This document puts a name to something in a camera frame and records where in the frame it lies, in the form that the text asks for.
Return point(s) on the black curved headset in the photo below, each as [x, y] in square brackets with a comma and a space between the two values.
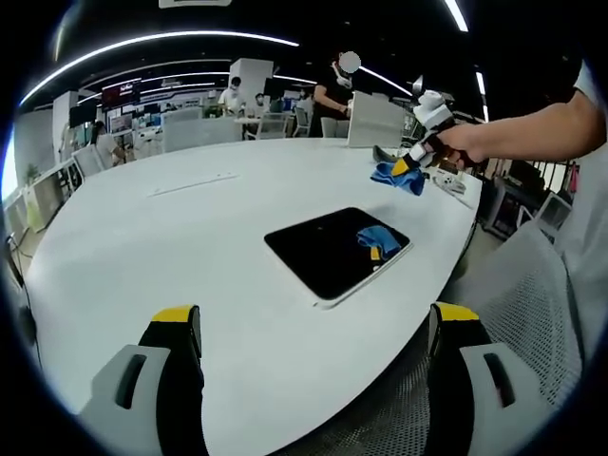
[382, 153]

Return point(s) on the black power adapter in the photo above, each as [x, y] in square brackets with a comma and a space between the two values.
[27, 325]

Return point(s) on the green potted plant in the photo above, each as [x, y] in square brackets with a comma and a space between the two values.
[32, 172]

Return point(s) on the person's right hand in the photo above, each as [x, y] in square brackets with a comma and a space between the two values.
[461, 142]

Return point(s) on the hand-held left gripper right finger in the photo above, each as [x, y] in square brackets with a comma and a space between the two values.
[475, 380]

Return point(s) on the blue cleaning cloth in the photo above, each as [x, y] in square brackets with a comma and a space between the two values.
[404, 183]

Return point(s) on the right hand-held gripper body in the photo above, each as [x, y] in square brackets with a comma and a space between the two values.
[434, 114]

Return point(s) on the grey desk partition panel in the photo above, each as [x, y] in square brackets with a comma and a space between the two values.
[377, 121]

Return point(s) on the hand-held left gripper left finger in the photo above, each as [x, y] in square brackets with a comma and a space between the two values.
[142, 380]

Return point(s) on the small white round device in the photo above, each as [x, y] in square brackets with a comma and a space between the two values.
[445, 182]

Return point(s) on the grey mesh office chair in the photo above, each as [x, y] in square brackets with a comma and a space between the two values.
[522, 304]

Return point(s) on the red wall screen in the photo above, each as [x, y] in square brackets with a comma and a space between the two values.
[121, 93]

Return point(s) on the long grey desk partition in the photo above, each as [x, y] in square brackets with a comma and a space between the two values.
[202, 133]

